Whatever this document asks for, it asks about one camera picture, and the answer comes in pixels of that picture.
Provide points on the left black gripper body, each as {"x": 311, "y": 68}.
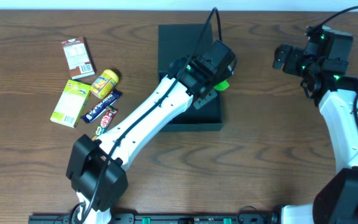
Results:
{"x": 206, "y": 99}

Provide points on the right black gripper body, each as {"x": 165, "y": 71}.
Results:
{"x": 286, "y": 58}

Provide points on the green snack bag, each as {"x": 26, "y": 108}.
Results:
{"x": 222, "y": 86}

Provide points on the dark green folding box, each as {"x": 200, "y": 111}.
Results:
{"x": 185, "y": 52}

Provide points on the yellow green carton box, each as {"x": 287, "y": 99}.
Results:
{"x": 71, "y": 103}

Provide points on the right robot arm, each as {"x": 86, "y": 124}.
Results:
{"x": 322, "y": 66}

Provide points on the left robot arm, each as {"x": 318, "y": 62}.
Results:
{"x": 97, "y": 168}

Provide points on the purple Dairy Milk bar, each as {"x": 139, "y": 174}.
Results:
{"x": 97, "y": 110}

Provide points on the red KitKat bar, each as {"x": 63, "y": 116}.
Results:
{"x": 105, "y": 122}

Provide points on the yellow plastic jar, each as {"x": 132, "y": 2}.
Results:
{"x": 104, "y": 84}

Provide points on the brown white carton box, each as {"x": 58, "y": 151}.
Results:
{"x": 78, "y": 58}

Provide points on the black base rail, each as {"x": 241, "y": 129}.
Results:
{"x": 246, "y": 218}

